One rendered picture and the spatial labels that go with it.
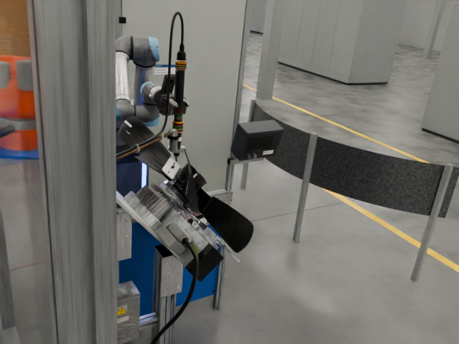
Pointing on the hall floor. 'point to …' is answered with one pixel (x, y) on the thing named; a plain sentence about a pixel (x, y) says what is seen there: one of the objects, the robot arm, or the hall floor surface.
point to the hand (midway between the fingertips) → (182, 104)
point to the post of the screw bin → (171, 318)
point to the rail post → (219, 279)
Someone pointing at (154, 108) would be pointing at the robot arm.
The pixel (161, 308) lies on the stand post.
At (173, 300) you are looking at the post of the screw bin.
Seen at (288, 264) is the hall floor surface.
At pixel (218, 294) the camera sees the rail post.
